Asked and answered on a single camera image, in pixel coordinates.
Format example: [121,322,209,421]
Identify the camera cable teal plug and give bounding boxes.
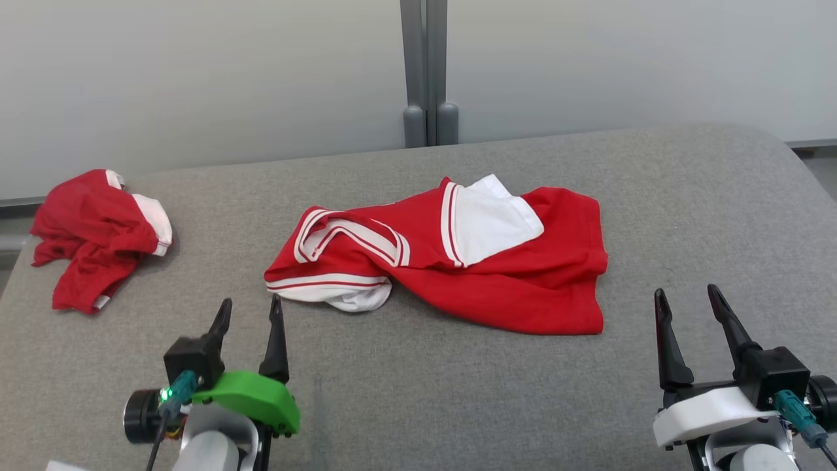
[145,370,198,471]
[775,390,837,468]

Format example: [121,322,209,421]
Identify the right camera cable teal plug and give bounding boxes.
[775,390,837,468]

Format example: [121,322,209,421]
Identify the left camera cable teal plug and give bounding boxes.
[145,370,198,471]

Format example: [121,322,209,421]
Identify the red jersey with white trim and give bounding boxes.
[264,174,609,336]

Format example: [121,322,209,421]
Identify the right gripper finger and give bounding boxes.
[708,283,763,379]
[654,288,696,393]

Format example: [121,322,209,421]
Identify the red shorts with white trim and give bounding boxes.
[30,169,173,315]

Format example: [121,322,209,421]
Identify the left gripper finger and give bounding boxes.
[207,298,233,355]
[259,294,290,385]

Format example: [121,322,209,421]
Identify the grey partition post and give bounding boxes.
[400,0,428,148]
[428,0,460,146]

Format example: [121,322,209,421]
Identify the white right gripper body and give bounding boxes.
[652,379,781,471]

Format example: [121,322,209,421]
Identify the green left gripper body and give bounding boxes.
[192,370,301,471]

